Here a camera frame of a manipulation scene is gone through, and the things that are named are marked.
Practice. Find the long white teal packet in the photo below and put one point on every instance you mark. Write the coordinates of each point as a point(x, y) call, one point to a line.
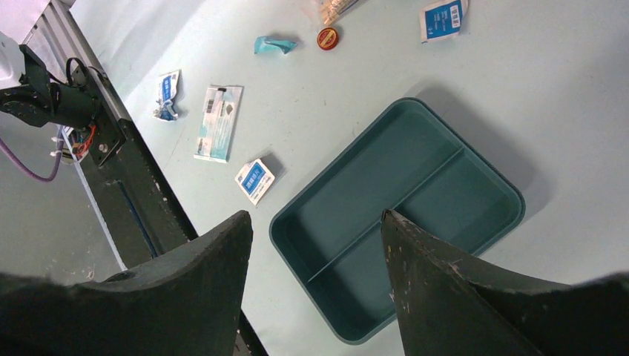
point(219, 114)

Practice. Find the crumpled blue white sachet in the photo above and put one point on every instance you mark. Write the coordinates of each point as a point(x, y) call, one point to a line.
point(167, 93)

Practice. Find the clear bag of swabs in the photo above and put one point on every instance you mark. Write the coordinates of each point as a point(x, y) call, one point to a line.
point(328, 12)

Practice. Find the small blue white sachet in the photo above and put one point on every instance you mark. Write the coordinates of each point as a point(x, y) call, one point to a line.
point(442, 20)

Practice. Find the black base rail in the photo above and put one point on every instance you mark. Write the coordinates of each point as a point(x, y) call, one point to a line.
point(140, 211)

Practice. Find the blue white alcohol pad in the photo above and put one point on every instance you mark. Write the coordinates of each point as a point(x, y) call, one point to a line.
point(254, 179)

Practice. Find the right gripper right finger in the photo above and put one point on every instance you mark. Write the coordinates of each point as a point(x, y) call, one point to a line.
point(449, 302)

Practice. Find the teal divided tray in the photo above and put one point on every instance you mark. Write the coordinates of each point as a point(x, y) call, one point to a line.
point(409, 168)

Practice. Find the teal crumpled wrapper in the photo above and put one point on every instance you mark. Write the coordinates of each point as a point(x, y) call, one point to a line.
point(265, 44)

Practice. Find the small red round tin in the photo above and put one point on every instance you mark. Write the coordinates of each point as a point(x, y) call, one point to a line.
point(328, 38)

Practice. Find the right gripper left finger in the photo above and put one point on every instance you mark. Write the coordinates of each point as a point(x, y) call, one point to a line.
point(185, 302)

